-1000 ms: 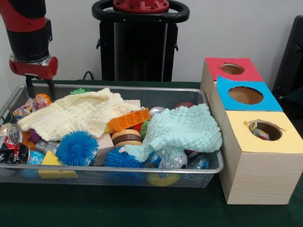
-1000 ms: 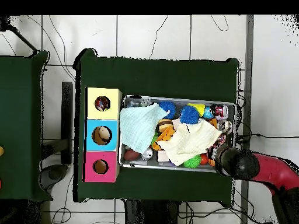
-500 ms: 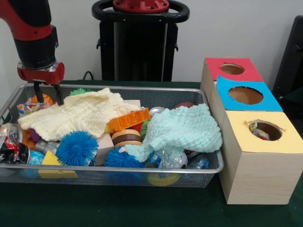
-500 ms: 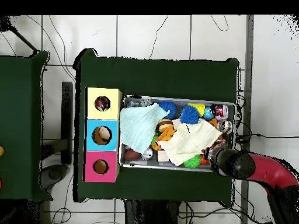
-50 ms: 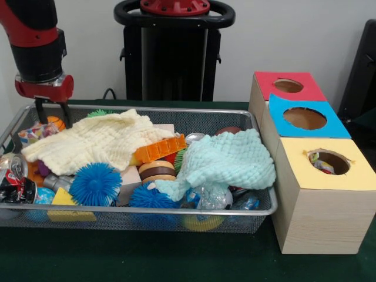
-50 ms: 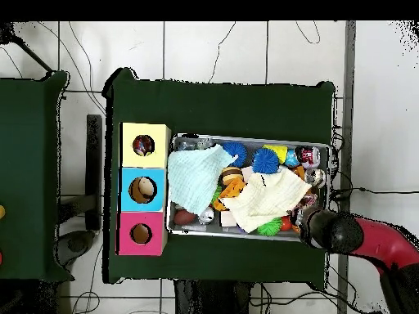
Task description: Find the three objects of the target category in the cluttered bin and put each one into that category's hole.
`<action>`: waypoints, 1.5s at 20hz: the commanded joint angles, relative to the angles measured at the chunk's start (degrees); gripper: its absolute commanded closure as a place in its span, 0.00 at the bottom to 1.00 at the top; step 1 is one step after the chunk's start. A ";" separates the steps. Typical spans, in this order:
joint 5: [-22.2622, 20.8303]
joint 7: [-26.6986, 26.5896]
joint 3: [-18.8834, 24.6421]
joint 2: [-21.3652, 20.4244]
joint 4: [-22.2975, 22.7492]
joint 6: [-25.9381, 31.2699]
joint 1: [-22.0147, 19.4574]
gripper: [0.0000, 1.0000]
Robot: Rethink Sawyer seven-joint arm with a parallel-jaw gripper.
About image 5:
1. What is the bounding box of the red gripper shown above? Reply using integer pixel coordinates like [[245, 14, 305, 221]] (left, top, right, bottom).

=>
[[14, 74, 74, 129]]

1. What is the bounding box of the shallow mesh bin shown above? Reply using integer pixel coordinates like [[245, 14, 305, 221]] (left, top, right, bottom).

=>
[[0, 103, 278, 235]]

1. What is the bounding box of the wooden three-hole box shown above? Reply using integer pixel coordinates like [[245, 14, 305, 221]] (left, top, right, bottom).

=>
[[248, 71, 376, 255]]

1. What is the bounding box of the orange toy basketball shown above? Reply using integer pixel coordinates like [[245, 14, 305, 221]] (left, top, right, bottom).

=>
[[46, 116, 66, 132]]

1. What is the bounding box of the cream waffle cloth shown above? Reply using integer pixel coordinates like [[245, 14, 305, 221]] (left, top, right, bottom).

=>
[[21, 109, 176, 176]]

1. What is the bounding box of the green spiky ball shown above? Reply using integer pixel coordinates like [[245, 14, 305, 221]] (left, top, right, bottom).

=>
[[87, 109, 115, 118]]

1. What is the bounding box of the crushed soda can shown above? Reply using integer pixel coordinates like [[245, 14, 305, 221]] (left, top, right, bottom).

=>
[[0, 153, 38, 205]]

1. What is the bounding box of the blue spiky ball with eyes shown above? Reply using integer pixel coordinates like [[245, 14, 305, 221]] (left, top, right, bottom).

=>
[[69, 163, 123, 207]]

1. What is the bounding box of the yellow foam wedge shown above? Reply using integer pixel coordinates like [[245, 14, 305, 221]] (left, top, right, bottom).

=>
[[47, 187, 98, 221]]

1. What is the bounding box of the orange plastic toy block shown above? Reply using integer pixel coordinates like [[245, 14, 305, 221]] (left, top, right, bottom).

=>
[[132, 133, 188, 164]]

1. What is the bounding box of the toy burger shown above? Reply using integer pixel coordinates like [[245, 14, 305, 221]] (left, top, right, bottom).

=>
[[137, 160, 177, 185]]

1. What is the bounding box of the mint green waffle cloth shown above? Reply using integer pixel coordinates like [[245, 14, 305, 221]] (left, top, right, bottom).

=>
[[154, 128, 278, 202]]

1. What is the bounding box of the dark green table cloth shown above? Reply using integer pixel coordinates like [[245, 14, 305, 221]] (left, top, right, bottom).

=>
[[0, 99, 376, 282]]

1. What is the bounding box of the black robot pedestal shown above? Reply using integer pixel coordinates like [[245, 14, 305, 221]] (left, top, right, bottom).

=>
[[113, 0, 236, 102]]

